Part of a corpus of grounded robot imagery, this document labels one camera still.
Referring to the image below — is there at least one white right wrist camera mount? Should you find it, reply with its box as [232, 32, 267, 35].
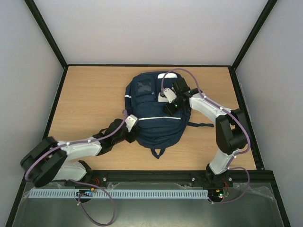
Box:
[158, 88, 177, 103]

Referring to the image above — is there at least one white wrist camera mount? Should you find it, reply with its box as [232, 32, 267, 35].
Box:
[125, 114, 138, 132]
[158, 88, 177, 103]

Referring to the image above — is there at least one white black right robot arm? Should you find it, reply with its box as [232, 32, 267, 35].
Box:
[160, 78, 251, 186]

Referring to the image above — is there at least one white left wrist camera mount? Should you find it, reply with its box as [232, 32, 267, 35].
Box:
[125, 114, 138, 132]

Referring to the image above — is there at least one light blue slotted cable duct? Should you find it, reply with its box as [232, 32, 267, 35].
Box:
[28, 189, 209, 199]

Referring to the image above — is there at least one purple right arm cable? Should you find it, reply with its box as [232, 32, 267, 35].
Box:
[160, 68, 251, 204]

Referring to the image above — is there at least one navy blue student backpack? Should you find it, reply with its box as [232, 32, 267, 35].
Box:
[125, 71, 214, 159]

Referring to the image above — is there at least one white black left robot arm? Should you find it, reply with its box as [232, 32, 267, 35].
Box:
[20, 115, 139, 187]

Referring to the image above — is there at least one black aluminium frame rail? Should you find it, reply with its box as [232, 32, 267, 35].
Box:
[23, 169, 275, 187]

